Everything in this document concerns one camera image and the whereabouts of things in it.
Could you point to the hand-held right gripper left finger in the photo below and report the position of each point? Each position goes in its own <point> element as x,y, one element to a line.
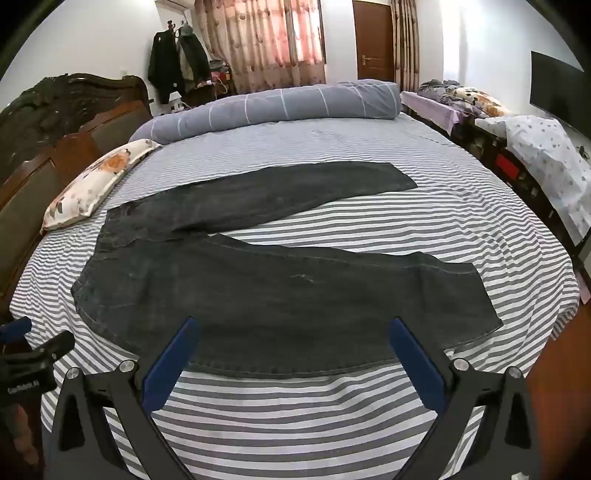
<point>168,364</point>

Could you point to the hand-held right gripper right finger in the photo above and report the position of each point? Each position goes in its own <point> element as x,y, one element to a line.
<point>418,364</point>

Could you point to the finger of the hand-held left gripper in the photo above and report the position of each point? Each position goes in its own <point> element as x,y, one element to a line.
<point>16,330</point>
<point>57,346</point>

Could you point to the dark grey denim pants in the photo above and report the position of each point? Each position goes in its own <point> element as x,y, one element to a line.
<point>277,295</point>

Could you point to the person's left hand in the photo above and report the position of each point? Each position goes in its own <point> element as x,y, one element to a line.
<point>25,438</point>

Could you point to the bed with grey striped sheet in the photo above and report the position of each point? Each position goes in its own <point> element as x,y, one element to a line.
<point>461,221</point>

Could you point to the floral pillow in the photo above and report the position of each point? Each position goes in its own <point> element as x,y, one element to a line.
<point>101,175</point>

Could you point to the carved dark wooden headboard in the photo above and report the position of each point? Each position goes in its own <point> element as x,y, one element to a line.
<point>46,138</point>

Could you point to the red box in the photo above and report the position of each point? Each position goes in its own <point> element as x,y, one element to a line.
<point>508,167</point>

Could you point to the white dotted cloth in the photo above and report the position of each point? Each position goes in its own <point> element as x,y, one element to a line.
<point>549,147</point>

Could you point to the side bed with purple sheet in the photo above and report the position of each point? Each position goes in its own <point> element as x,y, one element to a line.
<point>429,108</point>

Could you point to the small white house-shaped lamp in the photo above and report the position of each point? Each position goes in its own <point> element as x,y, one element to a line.
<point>173,102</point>

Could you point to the floral blanket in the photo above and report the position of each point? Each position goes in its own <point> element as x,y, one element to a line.
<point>480,99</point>

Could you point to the rolled grey checked duvet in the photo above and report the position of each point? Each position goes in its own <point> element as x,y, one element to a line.
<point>277,106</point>

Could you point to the pile of clothes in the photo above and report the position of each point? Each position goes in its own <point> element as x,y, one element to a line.
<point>219,74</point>

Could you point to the black hanging jacket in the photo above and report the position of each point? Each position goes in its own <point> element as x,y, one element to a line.
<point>164,64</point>

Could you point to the black flat television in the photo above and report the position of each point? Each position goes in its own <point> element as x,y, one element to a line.
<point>554,92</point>

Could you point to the grey-green hanging jacket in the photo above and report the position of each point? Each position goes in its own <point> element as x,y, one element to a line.
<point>196,55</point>

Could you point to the brown patterned narrow curtain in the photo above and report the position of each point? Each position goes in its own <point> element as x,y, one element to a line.
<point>405,41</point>

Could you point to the brown wooden door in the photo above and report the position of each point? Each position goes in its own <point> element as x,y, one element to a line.
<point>373,37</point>

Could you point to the pink patterned window curtain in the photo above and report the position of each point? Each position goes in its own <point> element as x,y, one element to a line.
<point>263,41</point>

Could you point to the white air conditioner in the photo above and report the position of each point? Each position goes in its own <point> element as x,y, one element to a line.
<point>174,3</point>

